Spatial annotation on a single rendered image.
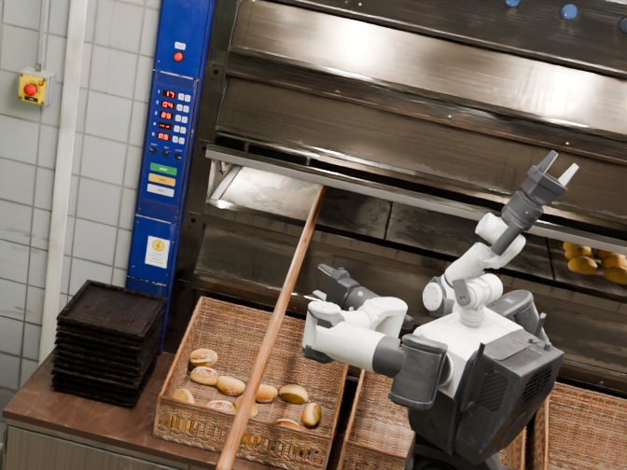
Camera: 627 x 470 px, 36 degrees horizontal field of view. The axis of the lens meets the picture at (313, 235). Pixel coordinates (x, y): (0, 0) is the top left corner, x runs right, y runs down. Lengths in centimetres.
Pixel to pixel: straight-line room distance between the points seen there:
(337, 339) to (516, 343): 42
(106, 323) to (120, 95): 74
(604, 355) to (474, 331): 113
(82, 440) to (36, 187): 89
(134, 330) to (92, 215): 49
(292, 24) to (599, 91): 96
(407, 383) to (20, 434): 148
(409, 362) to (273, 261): 123
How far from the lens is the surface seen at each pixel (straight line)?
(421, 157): 306
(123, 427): 312
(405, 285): 325
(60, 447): 317
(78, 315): 314
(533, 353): 228
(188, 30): 306
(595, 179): 313
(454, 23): 299
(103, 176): 331
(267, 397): 328
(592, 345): 334
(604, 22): 301
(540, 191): 251
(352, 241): 319
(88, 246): 343
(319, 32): 302
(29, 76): 323
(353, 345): 218
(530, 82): 302
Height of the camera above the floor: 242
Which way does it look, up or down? 23 degrees down
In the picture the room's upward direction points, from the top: 12 degrees clockwise
